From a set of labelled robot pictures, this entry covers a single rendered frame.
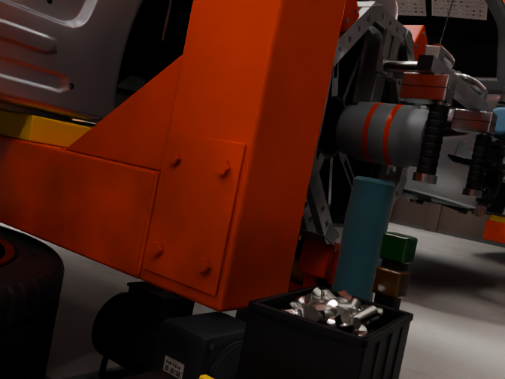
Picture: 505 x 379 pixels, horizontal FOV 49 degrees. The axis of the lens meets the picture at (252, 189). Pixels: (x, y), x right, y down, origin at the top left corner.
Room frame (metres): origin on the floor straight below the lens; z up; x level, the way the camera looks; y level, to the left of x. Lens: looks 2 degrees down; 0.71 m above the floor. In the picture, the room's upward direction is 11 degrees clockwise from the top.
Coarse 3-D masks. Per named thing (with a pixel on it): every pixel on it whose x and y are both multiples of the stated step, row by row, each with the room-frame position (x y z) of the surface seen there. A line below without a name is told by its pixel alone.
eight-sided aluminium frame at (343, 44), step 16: (368, 16) 1.20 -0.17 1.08; (384, 16) 1.25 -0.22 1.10; (352, 32) 1.15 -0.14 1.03; (400, 32) 1.33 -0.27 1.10; (400, 48) 1.39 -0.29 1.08; (400, 80) 1.48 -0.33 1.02; (320, 128) 1.11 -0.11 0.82; (384, 176) 1.51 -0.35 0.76; (400, 176) 1.49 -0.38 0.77; (320, 192) 1.15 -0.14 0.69; (400, 192) 1.49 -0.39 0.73; (304, 208) 1.19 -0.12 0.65; (320, 208) 1.16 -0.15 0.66; (304, 224) 1.21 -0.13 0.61; (320, 224) 1.17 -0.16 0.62; (336, 224) 1.32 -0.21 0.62; (320, 240) 1.21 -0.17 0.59; (336, 240) 1.24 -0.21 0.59
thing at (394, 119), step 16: (352, 112) 1.27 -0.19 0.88; (368, 112) 1.24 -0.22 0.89; (384, 112) 1.23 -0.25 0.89; (400, 112) 1.21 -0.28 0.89; (416, 112) 1.20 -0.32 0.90; (336, 128) 1.29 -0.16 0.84; (352, 128) 1.25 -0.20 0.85; (368, 128) 1.23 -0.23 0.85; (384, 128) 1.21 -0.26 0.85; (400, 128) 1.19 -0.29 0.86; (416, 128) 1.17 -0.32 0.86; (352, 144) 1.26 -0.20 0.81; (368, 144) 1.23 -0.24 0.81; (384, 144) 1.21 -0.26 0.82; (400, 144) 1.19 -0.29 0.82; (416, 144) 1.17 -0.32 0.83; (368, 160) 1.28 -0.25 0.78; (384, 160) 1.24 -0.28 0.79; (400, 160) 1.21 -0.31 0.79; (416, 160) 1.19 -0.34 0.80
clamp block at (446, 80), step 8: (408, 72) 1.06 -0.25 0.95; (408, 80) 1.06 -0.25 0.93; (416, 80) 1.05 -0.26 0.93; (424, 80) 1.04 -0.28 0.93; (432, 80) 1.03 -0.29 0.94; (440, 80) 1.02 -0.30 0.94; (448, 80) 1.01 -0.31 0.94; (408, 88) 1.05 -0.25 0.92; (416, 88) 1.05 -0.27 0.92; (424, 88) 1.04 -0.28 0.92; (432, 88) 1.03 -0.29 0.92; (440, 88) 1.02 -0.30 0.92; (448, 88) 1.02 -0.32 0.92; (400, 96) 1.06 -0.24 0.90; (408, 96) 1.05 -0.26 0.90; (416, 96) 1.04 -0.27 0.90; (424, 96) 1.03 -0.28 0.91; (432, 96) 1.03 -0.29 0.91; (440, 96) 1.02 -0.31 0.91; (448, 96) 1.02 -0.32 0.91; (448, 104) 1.04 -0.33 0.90
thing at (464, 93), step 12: (420, 60) 1.03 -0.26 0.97; (432, 60) 1.02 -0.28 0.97; (420, 72) 1.05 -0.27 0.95; (432, 72) 1.03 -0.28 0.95; (444, 72) 1.07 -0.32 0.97; (456, 84) 1.14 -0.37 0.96; (456, 96) 1.20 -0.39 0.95; (468, 96) 1.22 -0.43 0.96; (480, 96) 1.29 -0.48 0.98; (468, 108) 1.31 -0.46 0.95; (480, 108) 1.31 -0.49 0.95
